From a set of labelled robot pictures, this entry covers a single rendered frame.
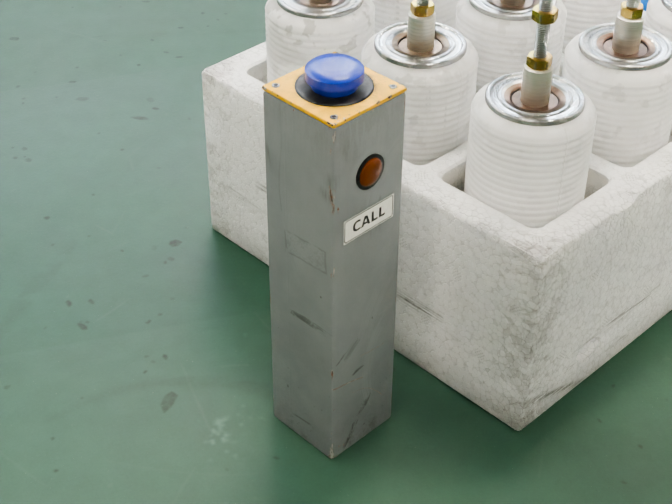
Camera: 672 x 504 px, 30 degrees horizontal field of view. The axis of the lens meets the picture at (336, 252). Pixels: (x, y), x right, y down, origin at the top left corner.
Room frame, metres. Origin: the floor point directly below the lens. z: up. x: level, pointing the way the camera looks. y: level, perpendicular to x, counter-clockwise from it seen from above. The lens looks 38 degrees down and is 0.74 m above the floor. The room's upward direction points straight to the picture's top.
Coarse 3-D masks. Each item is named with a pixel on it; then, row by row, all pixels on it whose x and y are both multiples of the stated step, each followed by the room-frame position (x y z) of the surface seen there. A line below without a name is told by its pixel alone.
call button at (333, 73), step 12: (312, 60) 0.74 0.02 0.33; (324, 60) 0.74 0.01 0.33; (336, 60) 0.74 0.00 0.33; (348, 60) 0.74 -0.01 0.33; (312, 72) 0.73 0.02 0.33; (324, 72) 0.73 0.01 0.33; (336, 72) 0.73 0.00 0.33; (348, 72) 0.73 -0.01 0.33; (360, 72) 0.73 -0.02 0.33; (312, 84) 0.72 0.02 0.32; (324, 84) 0.72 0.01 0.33; (336, 84) 0.72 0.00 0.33; (348, 84) 0.72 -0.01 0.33; (360, 84) 0.73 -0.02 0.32; (336, 96) 0.72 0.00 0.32
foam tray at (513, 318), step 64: (256, 64) 1.01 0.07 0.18; (256, 128) 0.94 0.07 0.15; (256, 192) 0.94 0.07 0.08; (448, 192) 0.80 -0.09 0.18; (640, 192) 0.81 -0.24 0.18; (256, 256) 0.95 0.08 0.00; (448, 256) 0.78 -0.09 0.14; (512, 256) 0.74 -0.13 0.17; (576, 256) 0.75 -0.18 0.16; (640, 256) 0.82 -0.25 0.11; (448, 320) 0.78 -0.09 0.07; (512, 320) 0.73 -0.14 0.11; (576, 320) 0.76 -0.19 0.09; (640, 320) 0.84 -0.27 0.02; (448, 384) 0.77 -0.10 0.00; (512, 384) 0.73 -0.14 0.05; (576, 384) 0.77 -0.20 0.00
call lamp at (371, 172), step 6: (372, 162) 0.71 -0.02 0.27; (378, 162) 0.71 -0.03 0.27; (366, 168) 0.71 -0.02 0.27; (372, 168) 0.71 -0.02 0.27; (378, 168) 0.71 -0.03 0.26; (360, 174) 0.70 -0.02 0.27; (366, 174) 0.70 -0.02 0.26; (372, 174) 0.71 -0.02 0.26; (378, 174) 0.71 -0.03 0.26; (360, 180) 0.70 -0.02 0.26; (366, 180) 0.70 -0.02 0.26; (372, 180) 0.71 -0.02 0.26; (366, 186) 0.71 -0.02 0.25
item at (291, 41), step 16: (272, 0) 0.99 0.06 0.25; (368, 0) 0.99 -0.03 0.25; (272, 16) 0.97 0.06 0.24; (288, 16) 0.96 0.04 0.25; (352, 16) 0.96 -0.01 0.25; (368, 16) 0.97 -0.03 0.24; (272, 32) 0.97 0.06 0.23; (288, 32) 0.96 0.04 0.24; (304, 32) 0.95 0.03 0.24; (320, 32) 0.95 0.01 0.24; (336, 32) 0.95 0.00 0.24; (352, 32) 0.96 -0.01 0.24; (368, 32) 0.97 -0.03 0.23; (272, 48) 0.97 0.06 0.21; (288, 48) 0.95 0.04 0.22; (304, 48) 0.95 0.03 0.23; (320, 48) 0.95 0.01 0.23; (336, 48) 0.95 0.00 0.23; (352, 48) 0.96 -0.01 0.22; (272, 64) 0.97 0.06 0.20; (288, 64) 0.96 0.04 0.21; (304, 64) 0.95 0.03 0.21; (272, 80) 0.97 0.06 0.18
